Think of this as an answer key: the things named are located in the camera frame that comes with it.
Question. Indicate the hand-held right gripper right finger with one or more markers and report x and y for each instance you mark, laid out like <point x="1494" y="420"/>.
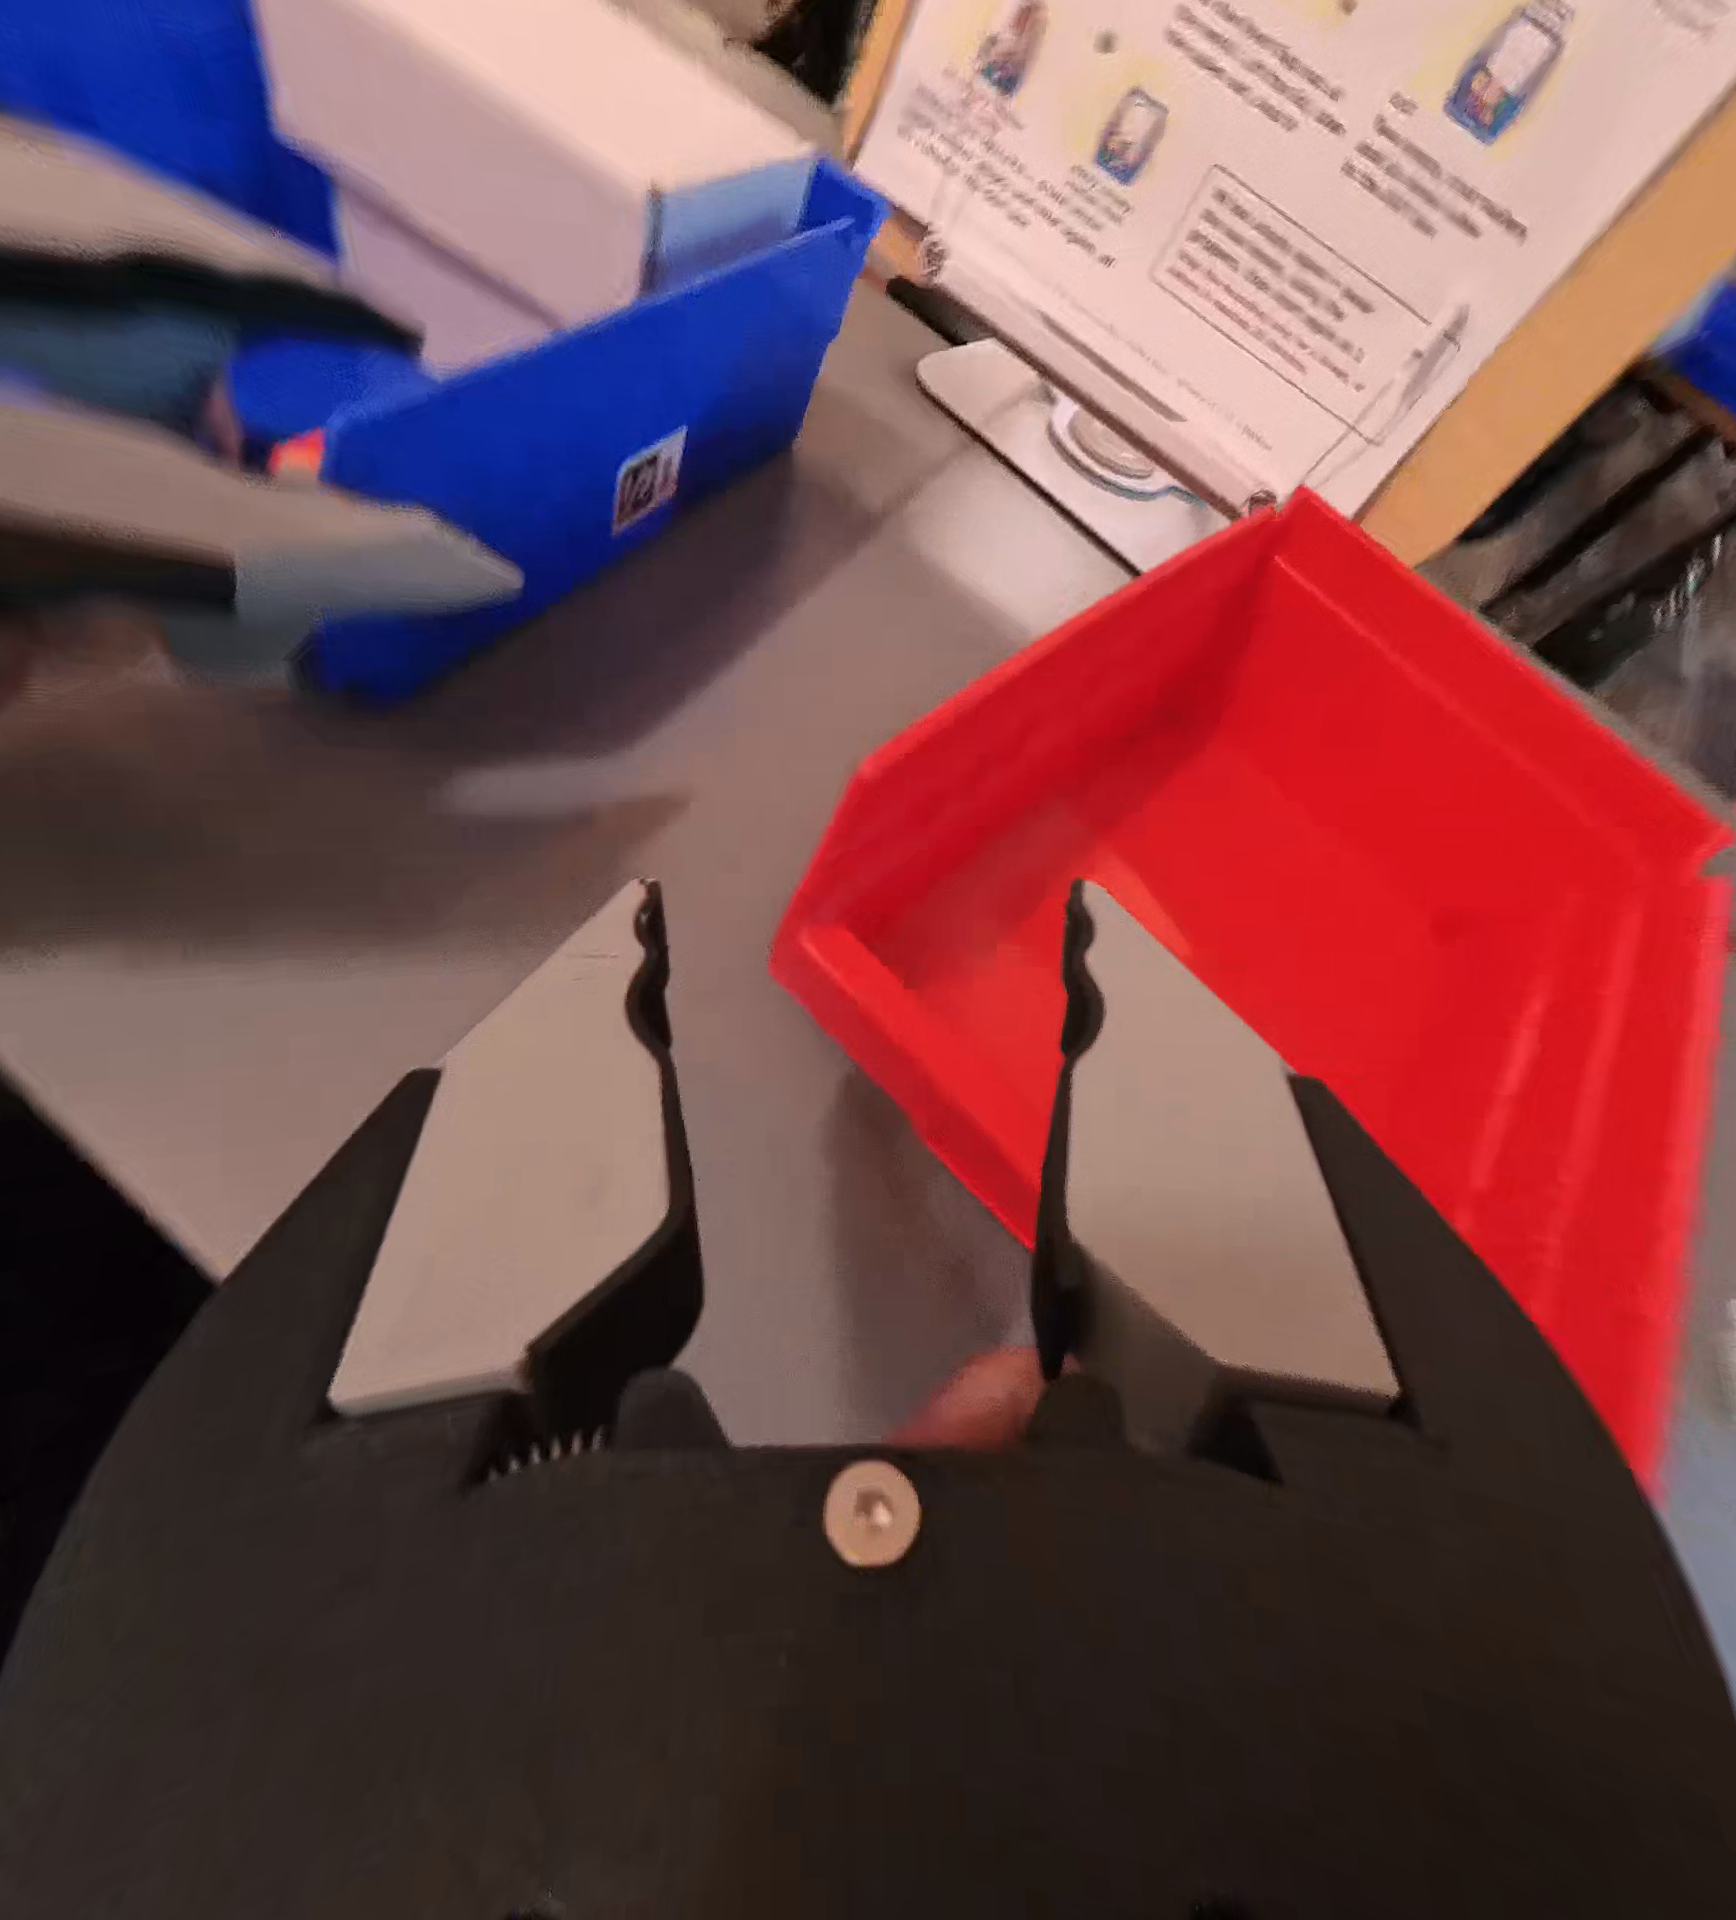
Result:
<point x="1212" y="1201"/>

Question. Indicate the blue plastic bin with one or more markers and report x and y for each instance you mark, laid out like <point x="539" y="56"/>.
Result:
<point x="539" y="450"/>

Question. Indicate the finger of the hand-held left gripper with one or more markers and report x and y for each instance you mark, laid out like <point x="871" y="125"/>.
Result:
<point x="88" y="195"/>
<point x="133" y="495"/>

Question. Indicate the red plastic bin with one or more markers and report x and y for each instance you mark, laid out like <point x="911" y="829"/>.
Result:
<point x="1408" y="840"/>

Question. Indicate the instruction sheet on wooden stand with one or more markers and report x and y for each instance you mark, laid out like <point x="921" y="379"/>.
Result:
<point x="1632" y="254"/>

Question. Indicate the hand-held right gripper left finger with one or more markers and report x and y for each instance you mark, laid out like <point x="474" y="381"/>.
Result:
<point x="508" y="1184"/>

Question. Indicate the white cardboard mailer box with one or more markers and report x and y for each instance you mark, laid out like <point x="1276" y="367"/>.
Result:
<point x="508" y="105"/>

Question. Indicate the printed instruction poster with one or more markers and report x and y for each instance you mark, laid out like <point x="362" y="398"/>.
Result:
<point x="1259" y="151"/>

